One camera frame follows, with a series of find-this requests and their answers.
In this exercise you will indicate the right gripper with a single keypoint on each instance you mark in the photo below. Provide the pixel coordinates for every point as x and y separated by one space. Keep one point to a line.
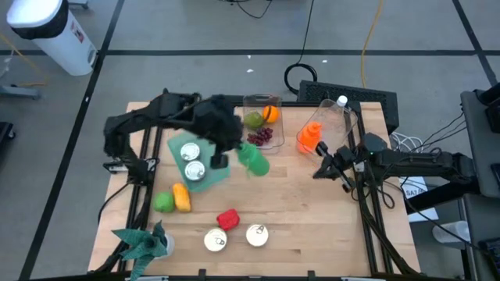
347 160

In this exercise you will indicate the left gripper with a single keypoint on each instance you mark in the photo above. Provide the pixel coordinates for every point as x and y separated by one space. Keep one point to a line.
220 125

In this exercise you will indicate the green plastic bottle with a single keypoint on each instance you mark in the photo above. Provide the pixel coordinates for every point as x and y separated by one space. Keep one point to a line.
256 162

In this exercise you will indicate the red grapes bunch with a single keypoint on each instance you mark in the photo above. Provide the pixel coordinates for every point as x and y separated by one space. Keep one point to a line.
261 136

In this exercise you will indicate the dark green pear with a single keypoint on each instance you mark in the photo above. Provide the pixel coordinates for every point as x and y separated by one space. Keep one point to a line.
254 120

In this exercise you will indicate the orange plastic bottle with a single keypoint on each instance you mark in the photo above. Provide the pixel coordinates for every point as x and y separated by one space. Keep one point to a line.
309 136

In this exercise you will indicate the green label tuna can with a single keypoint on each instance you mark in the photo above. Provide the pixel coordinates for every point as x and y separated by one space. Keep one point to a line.
195 170
190 151

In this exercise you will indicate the orange fruit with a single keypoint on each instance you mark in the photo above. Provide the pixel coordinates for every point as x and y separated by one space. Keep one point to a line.
270 114

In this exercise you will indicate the red bell pepper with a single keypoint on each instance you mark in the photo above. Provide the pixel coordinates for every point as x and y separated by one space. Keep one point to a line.
228 219

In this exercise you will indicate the clear water bottle white cap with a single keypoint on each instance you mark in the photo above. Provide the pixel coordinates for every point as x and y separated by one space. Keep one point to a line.
341 100

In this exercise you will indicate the blue label salmon can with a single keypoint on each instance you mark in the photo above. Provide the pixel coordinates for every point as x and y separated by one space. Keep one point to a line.
215 239
257 235

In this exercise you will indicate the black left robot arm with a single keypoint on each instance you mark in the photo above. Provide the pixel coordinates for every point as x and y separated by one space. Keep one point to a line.
148 115

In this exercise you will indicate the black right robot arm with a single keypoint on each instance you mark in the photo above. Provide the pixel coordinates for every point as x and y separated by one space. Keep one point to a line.
422 162

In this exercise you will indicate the teal cutting mat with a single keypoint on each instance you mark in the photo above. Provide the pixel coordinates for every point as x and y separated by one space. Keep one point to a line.
207 179

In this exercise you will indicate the black perforated case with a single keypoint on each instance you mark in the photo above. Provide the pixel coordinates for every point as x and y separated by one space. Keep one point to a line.
351 93

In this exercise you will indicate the bright green apple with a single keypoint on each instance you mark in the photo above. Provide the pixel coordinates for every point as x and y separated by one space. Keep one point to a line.
163 201

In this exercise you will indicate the white printed sign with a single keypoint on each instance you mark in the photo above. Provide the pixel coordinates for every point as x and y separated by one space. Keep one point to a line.
414 192

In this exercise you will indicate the black table clamp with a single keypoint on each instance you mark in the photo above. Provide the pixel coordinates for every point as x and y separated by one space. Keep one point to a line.
311 274
202 273

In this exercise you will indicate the white plant pot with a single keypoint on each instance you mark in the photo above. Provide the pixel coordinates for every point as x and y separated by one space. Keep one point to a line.
169 244

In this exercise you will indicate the black beam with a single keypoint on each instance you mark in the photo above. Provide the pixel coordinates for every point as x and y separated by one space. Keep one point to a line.
441 199

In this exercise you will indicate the teal folded cloth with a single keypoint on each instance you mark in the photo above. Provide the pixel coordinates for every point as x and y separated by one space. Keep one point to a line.
142 244

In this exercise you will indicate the clear plastic container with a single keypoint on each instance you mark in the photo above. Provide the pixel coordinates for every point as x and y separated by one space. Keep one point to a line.
449 234

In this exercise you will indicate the grey equipment cart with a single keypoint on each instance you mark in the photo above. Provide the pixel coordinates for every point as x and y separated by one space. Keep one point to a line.
478 156

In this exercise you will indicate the dark grey cabinet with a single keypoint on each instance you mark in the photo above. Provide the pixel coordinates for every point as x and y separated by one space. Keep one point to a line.
484 218

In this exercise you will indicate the white trash bin black bag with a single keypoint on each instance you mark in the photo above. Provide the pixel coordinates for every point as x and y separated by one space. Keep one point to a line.
58 43

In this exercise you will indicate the grey floor stand base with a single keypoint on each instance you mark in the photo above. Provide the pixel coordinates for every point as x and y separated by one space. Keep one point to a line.
19 93

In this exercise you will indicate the black object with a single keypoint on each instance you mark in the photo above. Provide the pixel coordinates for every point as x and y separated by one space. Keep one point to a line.
6 134

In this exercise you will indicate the black aluminium table frame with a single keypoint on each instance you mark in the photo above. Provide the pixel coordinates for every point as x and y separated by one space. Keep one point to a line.
293 104

